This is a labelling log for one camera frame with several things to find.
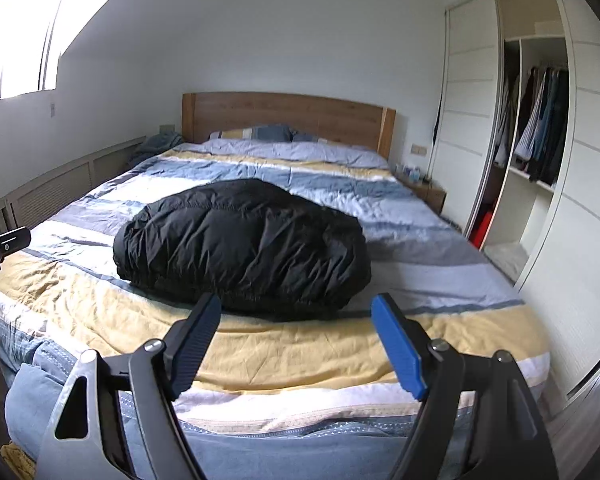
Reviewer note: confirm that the wooden nightstand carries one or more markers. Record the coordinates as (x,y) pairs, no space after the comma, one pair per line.
(427,192)

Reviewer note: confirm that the blue pillow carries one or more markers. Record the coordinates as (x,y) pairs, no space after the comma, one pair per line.
(310,137)

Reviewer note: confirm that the bed with striped duvet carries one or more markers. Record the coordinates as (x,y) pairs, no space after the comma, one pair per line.
(330,195)

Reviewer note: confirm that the wall socket plate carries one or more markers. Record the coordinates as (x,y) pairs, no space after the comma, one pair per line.
(167,128)
(418,149)

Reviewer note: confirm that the red item in wardrobe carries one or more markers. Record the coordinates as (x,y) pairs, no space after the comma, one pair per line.
(481,230)

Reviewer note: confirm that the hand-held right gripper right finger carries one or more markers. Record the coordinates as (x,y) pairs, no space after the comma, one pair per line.
(400,347)

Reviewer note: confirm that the striped pillow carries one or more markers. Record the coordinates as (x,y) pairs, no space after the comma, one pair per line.
(250,133)

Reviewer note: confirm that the yellow cloth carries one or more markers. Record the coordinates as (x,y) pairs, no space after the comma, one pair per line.
(17,462)

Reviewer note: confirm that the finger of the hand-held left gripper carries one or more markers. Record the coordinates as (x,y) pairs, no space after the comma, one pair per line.
(10,246)

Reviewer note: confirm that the white slatted radiator cover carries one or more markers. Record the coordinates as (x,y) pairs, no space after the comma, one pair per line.
(45,190)

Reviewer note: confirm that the window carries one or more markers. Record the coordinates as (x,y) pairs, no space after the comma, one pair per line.
(20,30)

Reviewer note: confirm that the small bottles on nightstand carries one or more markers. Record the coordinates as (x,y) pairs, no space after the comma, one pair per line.
(414,174)

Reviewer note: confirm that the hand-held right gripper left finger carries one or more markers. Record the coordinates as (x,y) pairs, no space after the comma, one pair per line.
(200,345)

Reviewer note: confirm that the white sliding-door wardrobe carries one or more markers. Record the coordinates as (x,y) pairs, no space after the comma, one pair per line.
(587,240)

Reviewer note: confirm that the wooden bed headboard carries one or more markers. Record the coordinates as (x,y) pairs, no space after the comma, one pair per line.
(290,112)

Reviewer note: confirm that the black hooded down jacket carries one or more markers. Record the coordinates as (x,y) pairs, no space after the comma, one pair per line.
(240,250)

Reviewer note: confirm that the hanging clothes in wardrobe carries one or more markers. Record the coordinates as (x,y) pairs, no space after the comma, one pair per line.
(542,120)

